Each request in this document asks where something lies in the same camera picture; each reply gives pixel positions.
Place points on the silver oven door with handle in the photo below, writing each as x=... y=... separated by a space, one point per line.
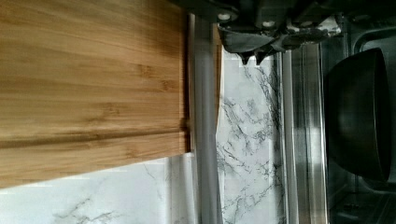
x=257 y=138

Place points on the bamboo cutting board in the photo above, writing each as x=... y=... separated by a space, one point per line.
x=87 y=85

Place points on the black pan in oven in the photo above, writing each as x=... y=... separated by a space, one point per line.
x=357 y=115

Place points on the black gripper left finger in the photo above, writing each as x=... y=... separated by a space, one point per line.
x=246 y=45

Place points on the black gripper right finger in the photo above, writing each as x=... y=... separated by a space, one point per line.
x=293 y=37

